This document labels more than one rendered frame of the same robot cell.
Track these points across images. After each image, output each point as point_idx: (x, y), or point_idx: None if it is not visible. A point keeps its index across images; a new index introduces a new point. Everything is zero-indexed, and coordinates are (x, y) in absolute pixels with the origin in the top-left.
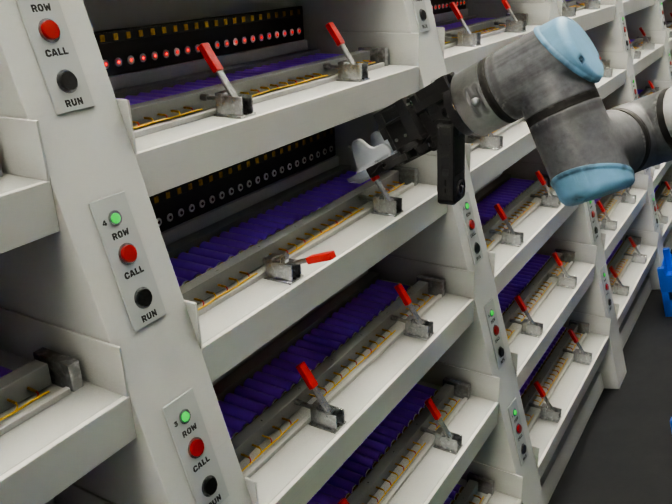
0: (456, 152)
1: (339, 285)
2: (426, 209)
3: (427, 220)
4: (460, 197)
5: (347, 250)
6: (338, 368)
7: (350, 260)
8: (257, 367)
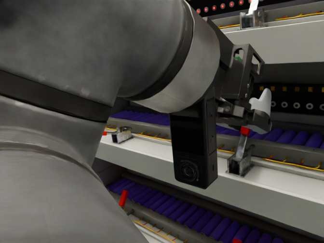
0: (176, 123)
1: (141, 170)
2: (290, 205)
3: (293, 220)
4: (182, 179)
5: (151, 155)
6: (168, 230)
7: (151, 162)
8: (170, 194)
